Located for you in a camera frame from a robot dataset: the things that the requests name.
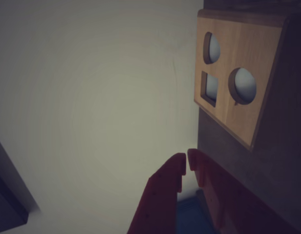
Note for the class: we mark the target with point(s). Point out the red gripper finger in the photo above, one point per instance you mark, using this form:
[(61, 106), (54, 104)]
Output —
[(160, 195), (226, 200)]

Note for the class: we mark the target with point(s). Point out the wooden shape sorter box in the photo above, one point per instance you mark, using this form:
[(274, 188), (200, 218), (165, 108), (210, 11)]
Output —
[(247, 53)]

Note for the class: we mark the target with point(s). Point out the dark grey cabinet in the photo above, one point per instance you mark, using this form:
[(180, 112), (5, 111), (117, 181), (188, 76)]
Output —
[(8, 190)]

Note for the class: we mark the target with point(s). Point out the blue plastic bin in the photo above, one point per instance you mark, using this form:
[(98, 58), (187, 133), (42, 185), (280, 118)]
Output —
[(189, 217)]

